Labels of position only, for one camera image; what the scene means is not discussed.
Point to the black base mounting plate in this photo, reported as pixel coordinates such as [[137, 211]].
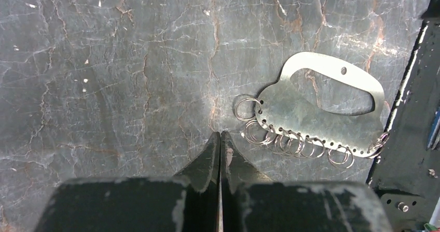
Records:
[[405, 175]]

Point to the metal key organizer plate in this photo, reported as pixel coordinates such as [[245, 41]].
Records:
[[285, 118]]

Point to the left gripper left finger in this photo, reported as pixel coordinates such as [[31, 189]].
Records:
[[186, 201]]

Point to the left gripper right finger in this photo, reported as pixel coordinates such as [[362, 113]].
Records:
[[254, 202]]

